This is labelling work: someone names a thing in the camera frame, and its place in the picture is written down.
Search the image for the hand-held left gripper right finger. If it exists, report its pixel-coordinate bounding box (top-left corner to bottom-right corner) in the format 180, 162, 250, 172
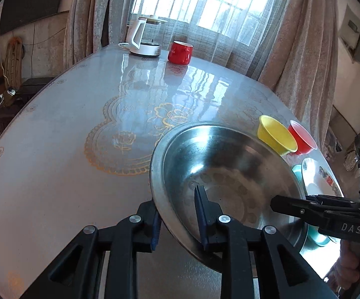
194, 185, 339, 299

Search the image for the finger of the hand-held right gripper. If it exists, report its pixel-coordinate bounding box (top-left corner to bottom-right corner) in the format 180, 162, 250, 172
305, 194, 360, 208
270, 195, 336, 225

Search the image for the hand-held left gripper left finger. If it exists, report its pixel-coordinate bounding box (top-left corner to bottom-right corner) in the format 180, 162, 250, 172
21, 201, 162, 299

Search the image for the large white printed plate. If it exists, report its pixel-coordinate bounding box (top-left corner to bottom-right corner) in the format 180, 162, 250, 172
301, 157, 344, 198

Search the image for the stainless steel bowl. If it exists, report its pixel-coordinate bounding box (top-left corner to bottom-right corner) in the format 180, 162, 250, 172
149, 121, 308, 271

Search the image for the red plastic bowl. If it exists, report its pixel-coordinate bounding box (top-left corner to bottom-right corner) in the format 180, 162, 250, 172
287, 120, 318, 155

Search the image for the yellow plastic bowl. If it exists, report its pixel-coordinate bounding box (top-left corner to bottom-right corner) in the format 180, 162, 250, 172
257, 115, 298, 156

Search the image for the person's right hand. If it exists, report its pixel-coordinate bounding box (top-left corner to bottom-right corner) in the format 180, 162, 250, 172
323, 240, 360, 291

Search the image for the beige curtain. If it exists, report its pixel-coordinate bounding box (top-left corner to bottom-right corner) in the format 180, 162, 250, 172
64, 0, 140, 69
258, 0, 338, 131

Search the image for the sheer white curtain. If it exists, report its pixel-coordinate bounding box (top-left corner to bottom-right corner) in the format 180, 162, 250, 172
127, 0, 293, 80

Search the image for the red mug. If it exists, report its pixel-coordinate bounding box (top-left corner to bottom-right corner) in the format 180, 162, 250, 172
167, 41, 194, 66

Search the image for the dark low table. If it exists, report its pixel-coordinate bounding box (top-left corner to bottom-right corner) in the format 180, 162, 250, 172
0, 77, 56, 131

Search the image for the white electric kettle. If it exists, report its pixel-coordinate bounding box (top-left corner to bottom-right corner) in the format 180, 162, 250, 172
118, 15, 168, 57

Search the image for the woven wicker object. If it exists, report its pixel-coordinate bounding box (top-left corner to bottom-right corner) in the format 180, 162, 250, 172
3, 37, 24, 91

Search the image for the grey wall box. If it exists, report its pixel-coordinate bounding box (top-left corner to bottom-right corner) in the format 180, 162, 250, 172
337, 9, 360, 66

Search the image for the window with white frame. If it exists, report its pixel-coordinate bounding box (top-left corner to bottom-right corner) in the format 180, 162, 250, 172
130, 0, 277, 47

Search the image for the black wall television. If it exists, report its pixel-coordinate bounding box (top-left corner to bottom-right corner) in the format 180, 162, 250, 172
0, 0, 71, 35

